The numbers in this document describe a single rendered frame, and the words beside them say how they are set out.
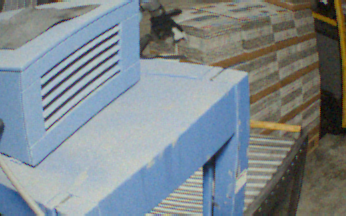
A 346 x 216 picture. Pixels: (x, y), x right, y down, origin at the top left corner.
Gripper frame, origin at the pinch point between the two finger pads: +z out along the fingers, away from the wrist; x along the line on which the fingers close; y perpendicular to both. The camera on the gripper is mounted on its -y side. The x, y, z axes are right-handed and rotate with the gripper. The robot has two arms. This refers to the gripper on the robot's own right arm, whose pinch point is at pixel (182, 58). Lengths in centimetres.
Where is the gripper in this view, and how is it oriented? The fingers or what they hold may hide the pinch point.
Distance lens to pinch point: 263.3
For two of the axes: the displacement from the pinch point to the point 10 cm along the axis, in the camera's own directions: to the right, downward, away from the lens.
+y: 0.2, 9.7, 2.5
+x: -2.5, 2.5, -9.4
